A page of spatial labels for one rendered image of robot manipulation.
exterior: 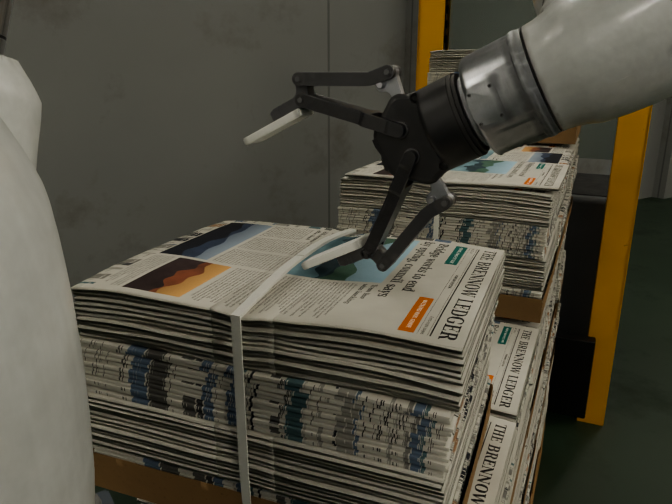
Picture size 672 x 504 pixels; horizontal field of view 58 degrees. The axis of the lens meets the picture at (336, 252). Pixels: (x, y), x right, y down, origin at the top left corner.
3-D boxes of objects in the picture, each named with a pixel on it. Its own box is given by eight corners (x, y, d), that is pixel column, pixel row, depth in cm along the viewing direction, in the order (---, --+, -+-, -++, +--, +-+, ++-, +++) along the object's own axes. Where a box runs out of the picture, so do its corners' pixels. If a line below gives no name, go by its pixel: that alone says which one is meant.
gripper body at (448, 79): (445, 64, 48) (347, 114, 52) (487, 163, 48) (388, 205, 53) (465, 63, 54) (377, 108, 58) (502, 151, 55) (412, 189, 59)
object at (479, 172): (345, 177, 110) (345, 171, 110) (394, 155, 135) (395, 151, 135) (557, 195, 96) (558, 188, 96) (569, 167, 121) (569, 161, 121)
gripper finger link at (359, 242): (369, 232, 60) (372, 239, 60) (312, 255, 63) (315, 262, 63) (358, 240, 57) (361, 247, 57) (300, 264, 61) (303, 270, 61)
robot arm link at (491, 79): (558, 138, 45) (484, 169, 48) (566, 126, 53) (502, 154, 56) (511, 23, 44) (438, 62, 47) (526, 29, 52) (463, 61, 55)
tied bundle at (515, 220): (335, 294, 117) (335, 176, 110) (385, 252, 143) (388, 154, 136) (539, 327, 103) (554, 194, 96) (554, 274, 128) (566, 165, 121)
